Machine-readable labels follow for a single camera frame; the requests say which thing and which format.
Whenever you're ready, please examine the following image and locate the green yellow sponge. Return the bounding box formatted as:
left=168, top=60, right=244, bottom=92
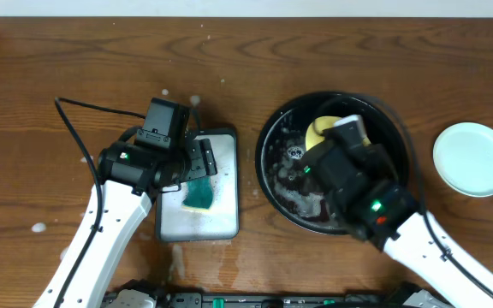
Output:
left=182, top=177, right=214, bottom=211

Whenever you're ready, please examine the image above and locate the yellow plate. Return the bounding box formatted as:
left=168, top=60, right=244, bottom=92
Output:
left=305, top=115, right=362, bottom=151

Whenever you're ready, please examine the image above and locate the light green plate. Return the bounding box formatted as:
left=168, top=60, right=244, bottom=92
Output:
left=432, top=122, right=493, bottom=198

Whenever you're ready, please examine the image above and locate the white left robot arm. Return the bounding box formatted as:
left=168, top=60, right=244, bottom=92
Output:
left=35, top=139, right=217, bottom=307

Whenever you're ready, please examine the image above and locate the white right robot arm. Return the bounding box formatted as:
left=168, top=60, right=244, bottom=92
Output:
left=305, top=141, right=493, bottom=307

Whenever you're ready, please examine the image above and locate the rectangular soapy metal tray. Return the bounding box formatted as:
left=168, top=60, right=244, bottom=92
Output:
left=155, top=128, right=239, bottom=242

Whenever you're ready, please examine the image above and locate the round black tray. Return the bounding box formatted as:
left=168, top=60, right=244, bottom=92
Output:
left=255, top=91, right=410, bottom=235

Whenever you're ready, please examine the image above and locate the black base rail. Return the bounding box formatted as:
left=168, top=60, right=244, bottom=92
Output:
left=100, top=280, right=449, bottom=308

